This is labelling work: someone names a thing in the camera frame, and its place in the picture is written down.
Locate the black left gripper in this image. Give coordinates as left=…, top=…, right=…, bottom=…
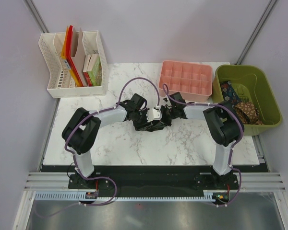
left=132, top=108, right=153, bottom=132

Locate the black gold floral tie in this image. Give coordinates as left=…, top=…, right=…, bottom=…
left=144, top=120, right=172, bottom=132

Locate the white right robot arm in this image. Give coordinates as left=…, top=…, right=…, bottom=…
left=159, top=92, right=244, bottom=189

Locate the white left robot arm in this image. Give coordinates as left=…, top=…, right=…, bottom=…
left=62, top=94, right=149, bottom=188

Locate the pink divided organizer tray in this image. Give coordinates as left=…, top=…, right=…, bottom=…
left=158, top=60, right=213, bottom=103

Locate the navy floral tie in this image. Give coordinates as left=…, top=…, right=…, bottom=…
left=220, top=81, right=242, bottom=105

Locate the green book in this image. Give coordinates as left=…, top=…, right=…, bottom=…
left=87, top=54, right=102, bottom=86

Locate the brown floral tie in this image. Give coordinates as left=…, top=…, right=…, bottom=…
left=234, top=102, right=263, bottom=125

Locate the olive green plastic bin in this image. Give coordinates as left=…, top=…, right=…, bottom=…
left=212, top=65, right=282, bottom=136

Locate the red book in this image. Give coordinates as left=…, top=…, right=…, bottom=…
left=83, top=55, right=93, bottom=87

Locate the white plastic file rack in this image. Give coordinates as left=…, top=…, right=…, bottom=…
left=38, top=26, right=109, bottom=98

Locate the orange folder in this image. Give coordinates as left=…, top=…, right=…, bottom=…
left=61, top=25, right=84, bottom=87

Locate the beige cardboard folder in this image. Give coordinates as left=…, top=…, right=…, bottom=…
left=71, top=28, right=87, bottom=87

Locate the red folder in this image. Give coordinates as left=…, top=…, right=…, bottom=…
left=66, top=25, right=88, bottom=87

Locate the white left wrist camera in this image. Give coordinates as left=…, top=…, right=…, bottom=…
left=146, top=106, right=162, bottom=122

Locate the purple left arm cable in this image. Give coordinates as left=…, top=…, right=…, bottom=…
left=63, top=77, right=160, bottom=208

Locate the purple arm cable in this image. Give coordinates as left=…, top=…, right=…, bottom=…
left=63, top=77, right=160, bottom=208
left=162, top=82, right=245, bottom=208

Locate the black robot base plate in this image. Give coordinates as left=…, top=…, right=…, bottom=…
left=41, top=164, right=268, bottom=198

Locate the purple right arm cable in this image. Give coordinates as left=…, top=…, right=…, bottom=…
left=162, top=82, right=245, bottom=208

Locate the right aluminium corner post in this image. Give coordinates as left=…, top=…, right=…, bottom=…
left=234, top=0, right=279, bottom=65

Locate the aluminium corner post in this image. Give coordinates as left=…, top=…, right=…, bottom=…
left=234, top=0, right=279, bottom=65
left=24, top=0, right=49, bottom=33

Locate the aluminium frame rail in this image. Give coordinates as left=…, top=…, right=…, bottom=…
left=25, top=172, right=286, bottom=192

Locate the slotted cable duct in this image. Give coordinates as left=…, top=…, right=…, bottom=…
left=35, top=191, right=215, bottom=202

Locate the left aluminium corner post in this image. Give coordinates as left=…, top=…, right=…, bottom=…
left=24, top=0, right=49, bottom=33

